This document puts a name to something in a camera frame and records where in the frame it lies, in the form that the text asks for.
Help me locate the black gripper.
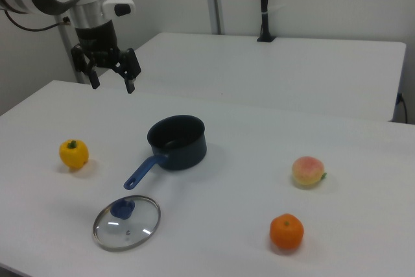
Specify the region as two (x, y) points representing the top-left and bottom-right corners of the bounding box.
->
(71, 19), (143, 95)

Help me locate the glass lid with blue knob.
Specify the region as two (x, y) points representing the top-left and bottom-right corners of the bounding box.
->
(93, 195), (161, 252)

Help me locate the yellow bell pepper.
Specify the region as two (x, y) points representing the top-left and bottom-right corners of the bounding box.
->
(58, 139), (89, 170)

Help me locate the dark blue saucepan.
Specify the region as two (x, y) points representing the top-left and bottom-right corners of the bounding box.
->
(123, 114), (208, 191)

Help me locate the white side table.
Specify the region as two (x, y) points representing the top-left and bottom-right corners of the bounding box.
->
(90, 32), (407, 123)

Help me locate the pink yellow peach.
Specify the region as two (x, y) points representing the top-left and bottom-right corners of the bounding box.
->
(291, 156), (327, 187)

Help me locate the orange mandarin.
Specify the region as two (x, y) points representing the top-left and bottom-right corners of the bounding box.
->
(269, 213), (305, 250)

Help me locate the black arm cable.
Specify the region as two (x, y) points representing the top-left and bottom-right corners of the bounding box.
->
(3, 9), (72, 33)

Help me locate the black power cable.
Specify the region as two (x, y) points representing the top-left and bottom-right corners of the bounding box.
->
(396, 92), (409, 124)

